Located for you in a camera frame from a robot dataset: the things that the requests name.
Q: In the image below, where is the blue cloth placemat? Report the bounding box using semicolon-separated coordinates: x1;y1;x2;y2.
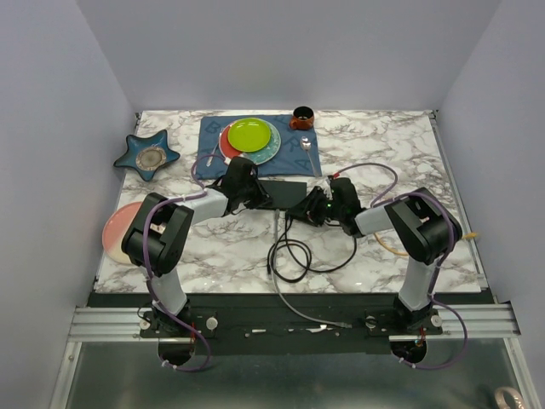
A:
197;114;322;179

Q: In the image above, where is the lime green plate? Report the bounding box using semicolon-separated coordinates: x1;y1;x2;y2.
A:
227;118;272;153

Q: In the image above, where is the silver spoon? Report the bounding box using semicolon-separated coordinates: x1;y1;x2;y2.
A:
300;136;321;178

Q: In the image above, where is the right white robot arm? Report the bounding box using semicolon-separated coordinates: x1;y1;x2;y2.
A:
286;177;462;334

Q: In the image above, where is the brown ceramic mug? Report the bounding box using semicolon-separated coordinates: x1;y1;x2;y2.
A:
289;106;314;130

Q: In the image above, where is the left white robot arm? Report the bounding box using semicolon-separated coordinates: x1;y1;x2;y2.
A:
121;158;273;337

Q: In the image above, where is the aluminium rail frame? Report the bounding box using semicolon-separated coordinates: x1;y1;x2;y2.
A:
50;303;542;408

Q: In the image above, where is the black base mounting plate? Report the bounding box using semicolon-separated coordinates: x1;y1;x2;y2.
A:
140;294;443;355

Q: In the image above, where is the blue star shaped dish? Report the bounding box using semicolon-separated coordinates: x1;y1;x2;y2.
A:
113;130;181;181

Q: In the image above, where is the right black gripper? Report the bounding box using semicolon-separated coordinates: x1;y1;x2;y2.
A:
287;186;344;228

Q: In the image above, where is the black power cable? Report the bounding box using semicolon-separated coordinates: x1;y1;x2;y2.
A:
266;212;359;283

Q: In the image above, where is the pink ring object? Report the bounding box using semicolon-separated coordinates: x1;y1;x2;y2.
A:
494;387;526;409

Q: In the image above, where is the pink and cream plate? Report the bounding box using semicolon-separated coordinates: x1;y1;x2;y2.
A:
102;202;141;265

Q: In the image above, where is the grey ethernet cable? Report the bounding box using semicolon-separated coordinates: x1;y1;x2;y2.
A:
272;209;355;328

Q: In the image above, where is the red and teal plate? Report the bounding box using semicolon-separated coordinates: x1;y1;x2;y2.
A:
218;121;282;165

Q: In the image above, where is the black network switch box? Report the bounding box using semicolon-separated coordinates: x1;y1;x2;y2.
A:
258;180;307;211

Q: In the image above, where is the silver fork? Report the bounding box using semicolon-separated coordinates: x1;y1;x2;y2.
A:
206;128;224;167

